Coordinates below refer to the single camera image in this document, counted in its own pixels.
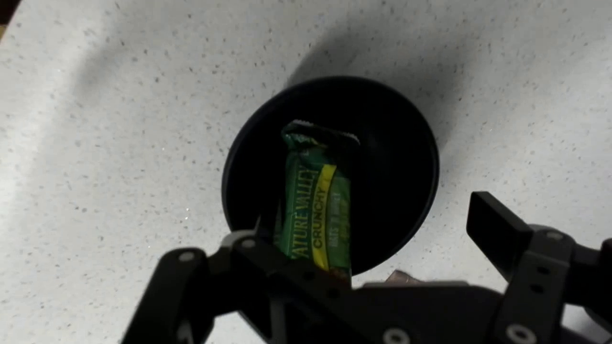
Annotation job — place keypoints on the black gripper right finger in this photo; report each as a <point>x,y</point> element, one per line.
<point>536,273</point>

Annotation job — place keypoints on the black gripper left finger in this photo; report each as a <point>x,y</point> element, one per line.
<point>211,286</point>

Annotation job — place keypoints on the green granola bar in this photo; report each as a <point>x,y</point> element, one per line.
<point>316,210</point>

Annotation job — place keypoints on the black footed bowl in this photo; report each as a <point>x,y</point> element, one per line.
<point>389,177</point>

